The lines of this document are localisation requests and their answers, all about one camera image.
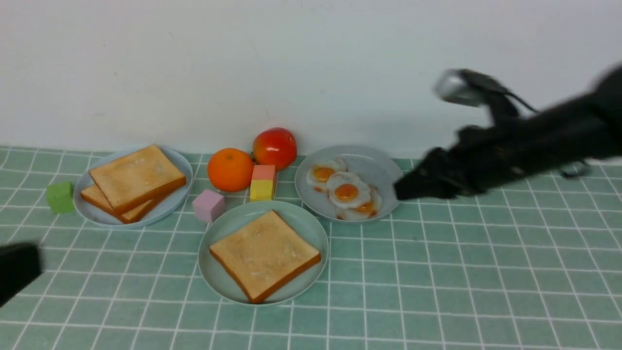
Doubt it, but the toast slice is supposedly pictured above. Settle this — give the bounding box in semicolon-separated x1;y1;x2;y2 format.
209;210;322;304
80;185;165;224
88;144;188;214

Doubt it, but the light blue bread plate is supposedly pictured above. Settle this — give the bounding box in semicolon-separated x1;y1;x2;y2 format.
73;145;193;229

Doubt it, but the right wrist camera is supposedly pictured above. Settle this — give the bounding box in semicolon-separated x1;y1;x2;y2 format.
432;69;509;108

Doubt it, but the orange fruit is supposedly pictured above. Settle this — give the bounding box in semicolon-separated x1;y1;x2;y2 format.
207;148;255;193

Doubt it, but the red apple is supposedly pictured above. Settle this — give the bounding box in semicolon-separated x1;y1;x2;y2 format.
252;128;298;172

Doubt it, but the green cube block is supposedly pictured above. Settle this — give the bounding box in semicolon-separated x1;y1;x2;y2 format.
45;181;75;215

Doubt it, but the green centre plate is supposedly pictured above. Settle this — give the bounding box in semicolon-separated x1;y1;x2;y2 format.
197;201;329;305

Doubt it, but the yellow cube block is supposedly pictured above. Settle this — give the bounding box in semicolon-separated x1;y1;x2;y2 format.
249;179;276;202

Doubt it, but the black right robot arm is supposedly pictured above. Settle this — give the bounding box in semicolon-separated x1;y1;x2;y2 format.
393;66;622;201

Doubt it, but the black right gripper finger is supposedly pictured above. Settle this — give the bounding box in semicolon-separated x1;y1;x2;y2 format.
394;166;438;201

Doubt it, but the green checkered tablecloth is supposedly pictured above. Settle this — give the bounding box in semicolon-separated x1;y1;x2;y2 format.
0;146;622;350

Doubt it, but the fried egg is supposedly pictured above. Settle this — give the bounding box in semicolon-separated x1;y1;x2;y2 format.
336;185;383;221
326;172;372;209
305;157;348;193

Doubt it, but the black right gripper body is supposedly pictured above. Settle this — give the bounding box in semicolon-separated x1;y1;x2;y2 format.
422;124;540;199

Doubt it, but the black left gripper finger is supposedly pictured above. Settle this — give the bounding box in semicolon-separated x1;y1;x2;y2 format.
0;242;44;307

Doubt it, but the grey egg plate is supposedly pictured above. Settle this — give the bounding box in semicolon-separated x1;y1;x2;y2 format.
294;145;402;223

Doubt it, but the salmon cube block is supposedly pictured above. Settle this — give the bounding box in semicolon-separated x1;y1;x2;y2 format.
251;164;277;186

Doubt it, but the pink cube block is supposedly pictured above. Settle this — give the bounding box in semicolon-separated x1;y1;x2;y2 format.
192;189;226;224

